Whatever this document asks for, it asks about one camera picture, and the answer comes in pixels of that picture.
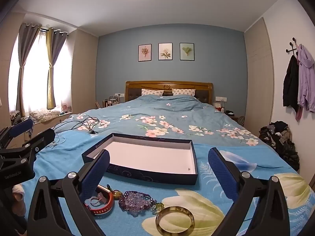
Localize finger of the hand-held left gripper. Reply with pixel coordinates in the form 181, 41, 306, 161
0, 119, 34, 150
0, 128, 56, 164

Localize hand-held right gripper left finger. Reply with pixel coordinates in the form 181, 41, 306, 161
27, 149, 110, 236

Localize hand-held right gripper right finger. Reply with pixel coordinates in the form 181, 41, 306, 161
208, 147, 291, 236

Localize red smart watch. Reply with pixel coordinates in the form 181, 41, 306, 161
84, 184, 115, 215

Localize dark purple beaded bracelet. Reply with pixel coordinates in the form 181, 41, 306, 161
118, 190, 158, 210

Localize dark blue shallow box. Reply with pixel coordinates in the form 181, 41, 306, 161
82, 133, 199, 185

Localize amber bangle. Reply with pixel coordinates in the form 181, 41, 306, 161
155, 206, 195, 234

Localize person's left hand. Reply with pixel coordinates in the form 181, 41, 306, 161
12, 185, 26, 215

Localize pile of white clothes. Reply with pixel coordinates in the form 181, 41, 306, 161
30, 109, 61, 122

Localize blue flower print blanket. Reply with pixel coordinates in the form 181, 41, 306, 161
32, 128, 315, 236

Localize pile of dark clothes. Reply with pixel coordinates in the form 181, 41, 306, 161
258, 121, 300, 171

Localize yellow and grey curtain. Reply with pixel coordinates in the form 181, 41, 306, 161
46, 28, 68, 110

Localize nightstand clutter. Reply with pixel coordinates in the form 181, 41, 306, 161
96, 96, 126, 109

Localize beige tall cabinet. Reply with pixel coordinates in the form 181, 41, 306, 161
71, 28, 99, 113

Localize blue floral duvet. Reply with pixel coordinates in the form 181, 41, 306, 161
53, 95, 260, 148

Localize spotted pillow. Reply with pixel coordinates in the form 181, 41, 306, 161
171, 88, 196, 96
141, 88, 164, 97

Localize beige wardrobe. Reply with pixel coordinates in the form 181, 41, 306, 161
244, 17, 275, 138

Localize wooden headboard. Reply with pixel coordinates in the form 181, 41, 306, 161
125, 81, 214, 104

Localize black jacket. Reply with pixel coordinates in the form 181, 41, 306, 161
283, 55, 299, 113

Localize framed green flower picture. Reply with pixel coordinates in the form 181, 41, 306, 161
180, 43, 195, 61

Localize purple jacket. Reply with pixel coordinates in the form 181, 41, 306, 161
296, 44, 315, 112

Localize framed pink flower picture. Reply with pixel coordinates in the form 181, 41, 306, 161
138, 44, 152, 62

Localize framed white flower picture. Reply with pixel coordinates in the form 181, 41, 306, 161
158, 43, 173, 61

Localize white cable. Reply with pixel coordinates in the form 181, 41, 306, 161
45, 136, 66, 150

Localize black cables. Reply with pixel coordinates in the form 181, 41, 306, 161
53, 115, 100, 134

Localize black wall coat rack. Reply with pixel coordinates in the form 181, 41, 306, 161
286, 37, 299, 54

